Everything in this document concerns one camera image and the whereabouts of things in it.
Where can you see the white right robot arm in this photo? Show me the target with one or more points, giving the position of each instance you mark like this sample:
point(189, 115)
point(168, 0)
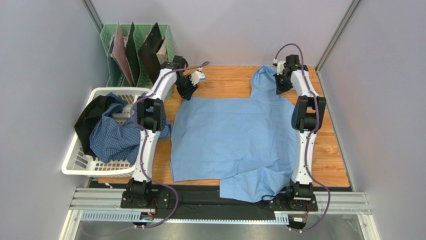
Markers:
point(306, 120)

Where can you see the black board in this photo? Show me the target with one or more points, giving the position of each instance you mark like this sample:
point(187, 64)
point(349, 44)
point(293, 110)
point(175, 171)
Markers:
point(148, 52)

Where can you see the corner aluminium profile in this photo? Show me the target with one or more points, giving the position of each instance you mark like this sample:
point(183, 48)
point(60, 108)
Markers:
point(345, 21)
point(93, 14)

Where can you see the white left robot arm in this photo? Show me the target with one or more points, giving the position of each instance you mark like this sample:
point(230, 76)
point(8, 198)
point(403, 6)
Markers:
point(151, 120)

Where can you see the green plastic file rack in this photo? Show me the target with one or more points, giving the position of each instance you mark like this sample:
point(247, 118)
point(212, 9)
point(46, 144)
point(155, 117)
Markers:
point(140, 33)

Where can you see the pink board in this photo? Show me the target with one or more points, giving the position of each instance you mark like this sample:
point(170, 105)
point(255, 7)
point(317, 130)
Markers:
point(119, 54)

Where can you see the beige board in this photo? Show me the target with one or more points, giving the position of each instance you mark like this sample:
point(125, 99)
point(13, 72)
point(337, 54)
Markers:
point(162, 52)

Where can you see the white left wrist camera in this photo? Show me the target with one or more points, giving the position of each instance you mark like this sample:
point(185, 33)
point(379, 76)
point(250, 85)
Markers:
point(198, 76)

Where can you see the dark green board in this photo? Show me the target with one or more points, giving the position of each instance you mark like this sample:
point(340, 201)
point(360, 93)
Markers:
point(132, 56)

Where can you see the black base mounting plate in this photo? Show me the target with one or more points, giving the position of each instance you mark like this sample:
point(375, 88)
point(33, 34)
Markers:
point(203, 202)

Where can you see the left corner aluminium profile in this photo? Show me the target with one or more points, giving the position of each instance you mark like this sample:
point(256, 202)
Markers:
point(93, 14)

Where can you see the right corner aluminium profile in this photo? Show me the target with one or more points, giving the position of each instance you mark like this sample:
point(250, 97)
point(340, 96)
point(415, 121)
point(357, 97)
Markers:
point(345, 21)

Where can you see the white plastic laundry basket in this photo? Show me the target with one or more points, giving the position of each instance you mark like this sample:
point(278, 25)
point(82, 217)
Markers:
point(80, 164)

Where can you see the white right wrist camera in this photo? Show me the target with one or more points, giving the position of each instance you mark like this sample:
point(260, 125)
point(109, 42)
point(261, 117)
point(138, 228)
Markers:
point(280, 66)

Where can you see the blue checkered shirt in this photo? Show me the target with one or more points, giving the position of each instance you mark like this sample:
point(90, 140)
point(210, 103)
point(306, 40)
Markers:
point(109, 140)

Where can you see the black garment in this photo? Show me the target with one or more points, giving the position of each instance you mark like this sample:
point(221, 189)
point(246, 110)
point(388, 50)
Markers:
point(89, 118)

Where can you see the aluminium frame rail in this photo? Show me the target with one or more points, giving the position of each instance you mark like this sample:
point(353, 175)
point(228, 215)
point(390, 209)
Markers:
point(102, 204)

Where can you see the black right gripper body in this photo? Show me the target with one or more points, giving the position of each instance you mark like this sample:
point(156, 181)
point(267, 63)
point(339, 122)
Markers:
point(284, 84)

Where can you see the light blue long sleeve shirt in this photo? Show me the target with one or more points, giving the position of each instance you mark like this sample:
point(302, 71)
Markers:
point(248, 144)

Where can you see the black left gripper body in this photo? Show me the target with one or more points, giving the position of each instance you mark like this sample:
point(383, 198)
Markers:
point(183, 78)

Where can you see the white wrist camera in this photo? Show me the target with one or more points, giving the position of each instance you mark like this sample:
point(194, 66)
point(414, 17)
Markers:
point(280, 66)
point(198, 76)

